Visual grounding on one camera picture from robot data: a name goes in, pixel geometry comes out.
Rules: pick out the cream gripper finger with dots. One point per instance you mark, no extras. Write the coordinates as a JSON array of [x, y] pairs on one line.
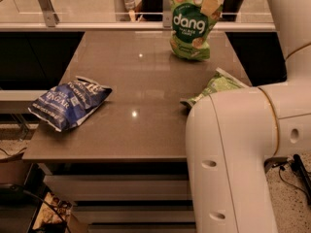
[[210, 6]]

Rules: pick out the green Dang rice chip bag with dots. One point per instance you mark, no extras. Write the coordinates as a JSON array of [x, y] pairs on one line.
[[190, 29]]

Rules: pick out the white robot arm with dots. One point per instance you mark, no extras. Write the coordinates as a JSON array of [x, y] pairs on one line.
[[230, 134]]

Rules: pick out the green Kettle potato chip bag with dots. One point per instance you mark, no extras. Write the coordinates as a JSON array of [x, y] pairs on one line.
[[221, 81]]

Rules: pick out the blue Kettle chip bag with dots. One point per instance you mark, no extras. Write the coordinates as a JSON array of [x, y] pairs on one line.
[[68, 105]]

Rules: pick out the person in dark shirt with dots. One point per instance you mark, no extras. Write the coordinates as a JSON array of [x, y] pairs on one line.
[[150, 10]]

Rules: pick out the black power strip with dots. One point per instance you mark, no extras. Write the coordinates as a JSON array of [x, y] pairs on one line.
[[299, 168]]

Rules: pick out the grey drawer cabinet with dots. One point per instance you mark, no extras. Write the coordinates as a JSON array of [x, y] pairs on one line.
[[146, 197]]

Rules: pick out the box of snack packets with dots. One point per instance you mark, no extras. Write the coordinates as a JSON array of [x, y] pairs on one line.
[[53, 215]]

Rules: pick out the middle metal railing bracket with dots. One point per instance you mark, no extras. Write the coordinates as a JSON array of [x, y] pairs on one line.
[[166, 14]]

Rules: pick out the metal railing bracket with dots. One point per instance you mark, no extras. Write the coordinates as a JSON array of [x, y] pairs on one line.
[[166, 14], [50, 16]]

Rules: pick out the left metal railing bracket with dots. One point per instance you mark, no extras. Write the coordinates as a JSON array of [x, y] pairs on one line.
[[50, 16]]

